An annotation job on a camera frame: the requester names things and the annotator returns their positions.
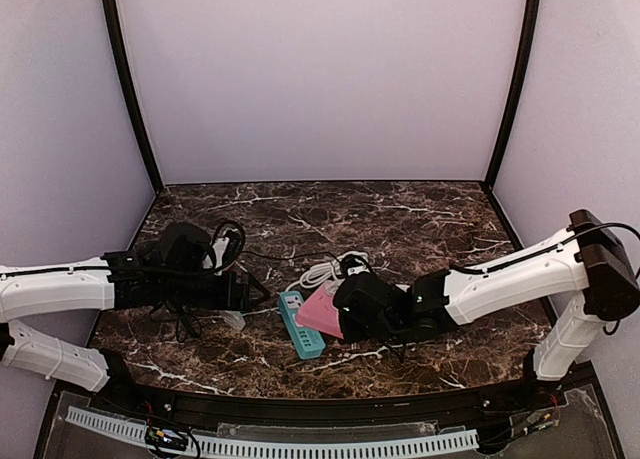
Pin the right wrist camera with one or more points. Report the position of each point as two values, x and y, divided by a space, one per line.
353 263

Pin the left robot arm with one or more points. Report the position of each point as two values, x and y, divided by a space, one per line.
184 269

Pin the teal power strip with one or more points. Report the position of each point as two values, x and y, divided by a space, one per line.
308 342

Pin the right black frame post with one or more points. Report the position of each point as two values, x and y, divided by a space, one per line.
525 43

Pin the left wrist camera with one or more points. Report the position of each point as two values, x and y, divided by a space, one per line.
227 243

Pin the pink triangular power strip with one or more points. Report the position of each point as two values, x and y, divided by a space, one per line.
319 313

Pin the white slotted cable duct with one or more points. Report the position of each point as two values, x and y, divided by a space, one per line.
235 441

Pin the black frame post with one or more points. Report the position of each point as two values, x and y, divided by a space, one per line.
525 43
119 53

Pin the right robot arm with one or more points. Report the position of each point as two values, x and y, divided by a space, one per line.
585 259

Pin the white cube socket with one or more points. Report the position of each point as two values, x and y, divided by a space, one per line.
233 319

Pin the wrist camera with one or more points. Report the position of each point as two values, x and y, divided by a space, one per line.
227 243
353 263

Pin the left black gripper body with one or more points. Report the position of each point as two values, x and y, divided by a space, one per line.
239 290

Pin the black front rail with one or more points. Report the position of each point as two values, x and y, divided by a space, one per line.
482 407

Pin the left black frame post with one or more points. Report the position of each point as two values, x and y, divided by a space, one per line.
119 53

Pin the left circuit board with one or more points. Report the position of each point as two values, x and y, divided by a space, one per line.
165 437

